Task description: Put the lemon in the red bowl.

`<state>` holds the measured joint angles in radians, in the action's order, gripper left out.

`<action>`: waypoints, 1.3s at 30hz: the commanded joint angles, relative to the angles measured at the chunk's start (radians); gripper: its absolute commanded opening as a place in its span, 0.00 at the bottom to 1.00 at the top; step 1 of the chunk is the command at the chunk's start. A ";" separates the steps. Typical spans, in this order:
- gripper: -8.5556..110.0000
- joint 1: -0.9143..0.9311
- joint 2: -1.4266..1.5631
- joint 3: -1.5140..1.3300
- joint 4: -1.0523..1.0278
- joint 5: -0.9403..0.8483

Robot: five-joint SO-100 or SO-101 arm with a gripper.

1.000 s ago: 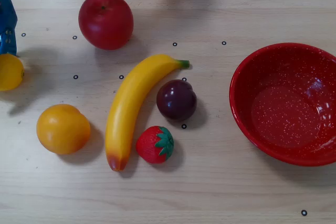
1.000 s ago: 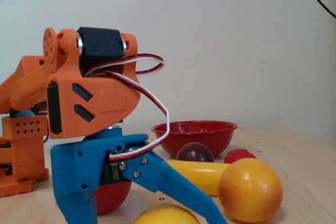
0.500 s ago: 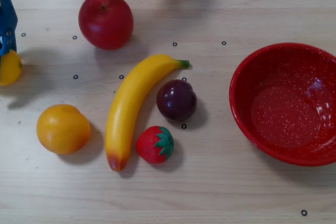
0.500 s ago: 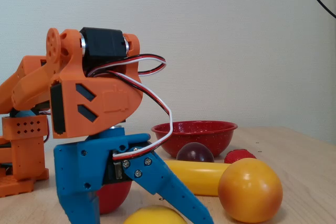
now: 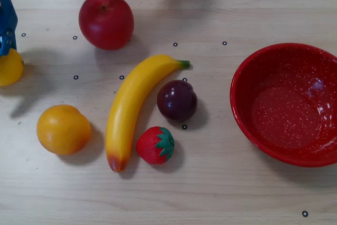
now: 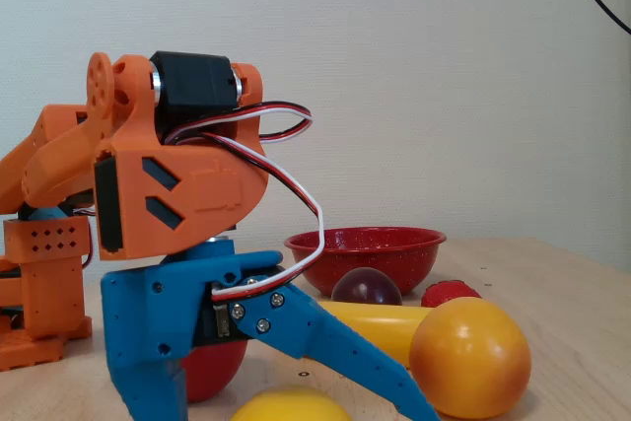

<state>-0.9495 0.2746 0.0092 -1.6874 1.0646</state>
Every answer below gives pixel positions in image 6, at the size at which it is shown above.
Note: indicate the red speckled bowl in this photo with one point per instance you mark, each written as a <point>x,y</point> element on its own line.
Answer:
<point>394,263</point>

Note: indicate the toy orange fruit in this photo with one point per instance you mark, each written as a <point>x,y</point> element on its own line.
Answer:
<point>468,357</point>

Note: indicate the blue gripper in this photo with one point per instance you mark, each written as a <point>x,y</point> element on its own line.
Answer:
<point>163,308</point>

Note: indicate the dark purple toy plum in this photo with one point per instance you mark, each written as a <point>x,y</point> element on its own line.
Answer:
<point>367,288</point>

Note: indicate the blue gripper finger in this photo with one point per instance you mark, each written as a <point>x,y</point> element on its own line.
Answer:
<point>315,332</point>

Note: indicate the yellow toy lemon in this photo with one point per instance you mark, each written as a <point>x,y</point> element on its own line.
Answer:
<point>291,406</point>

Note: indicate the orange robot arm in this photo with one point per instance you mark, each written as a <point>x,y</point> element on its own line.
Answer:
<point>207,194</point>

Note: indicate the red toy apple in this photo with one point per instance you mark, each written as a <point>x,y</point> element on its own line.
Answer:
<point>212,371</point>

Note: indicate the yellow toy banana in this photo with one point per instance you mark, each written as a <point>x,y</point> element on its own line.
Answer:
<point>374,327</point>

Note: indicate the red toy strawberry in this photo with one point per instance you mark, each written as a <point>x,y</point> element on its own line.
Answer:
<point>451,293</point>

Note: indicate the orange robot base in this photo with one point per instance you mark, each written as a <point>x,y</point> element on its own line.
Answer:
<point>29,349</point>

